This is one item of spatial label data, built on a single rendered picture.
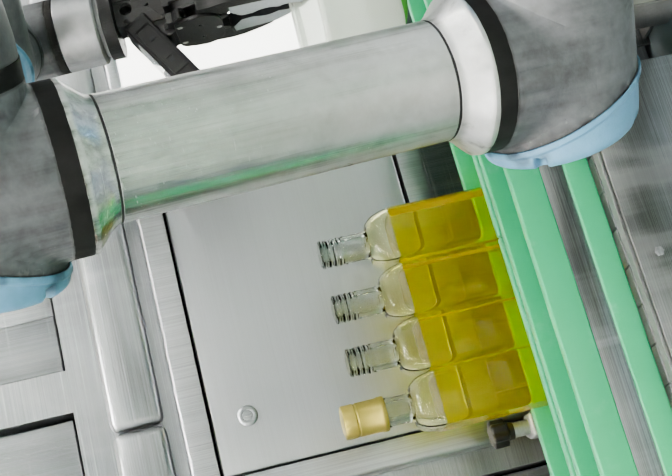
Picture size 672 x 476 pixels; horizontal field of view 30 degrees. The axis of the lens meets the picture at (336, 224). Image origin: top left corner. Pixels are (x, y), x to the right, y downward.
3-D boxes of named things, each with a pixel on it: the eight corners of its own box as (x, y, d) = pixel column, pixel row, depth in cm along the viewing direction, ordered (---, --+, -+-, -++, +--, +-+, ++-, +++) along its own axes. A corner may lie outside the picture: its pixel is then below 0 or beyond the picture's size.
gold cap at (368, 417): (378, 392, 126) (336, 402, 125) (385, 400, 122) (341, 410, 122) (385, 426, 126) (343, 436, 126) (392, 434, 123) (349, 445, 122)
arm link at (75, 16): (60, 57, 120) (80, 84, 128) (107, 46, 120) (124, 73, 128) (45, -14, 121) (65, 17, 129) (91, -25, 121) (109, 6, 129)
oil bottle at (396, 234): (545, 187, 136) (355, 230, 134) (557, 168, 131) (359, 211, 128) (561, 235, 135) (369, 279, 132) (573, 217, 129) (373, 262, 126)
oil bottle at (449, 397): (595, 338, 131) (398, 386, 128) (609, 325, 126) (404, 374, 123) (611, 390, 129) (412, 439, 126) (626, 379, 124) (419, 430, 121)
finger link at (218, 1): (264, -23, 120) (175, -1, 120) (268, -9, 119) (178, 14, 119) (269, -5, 124) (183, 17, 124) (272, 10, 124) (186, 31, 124)
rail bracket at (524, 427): (592, 398, 138) (476, 426, 136) (608, 384, 131) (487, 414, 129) (604, 433, 136) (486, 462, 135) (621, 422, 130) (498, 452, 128)
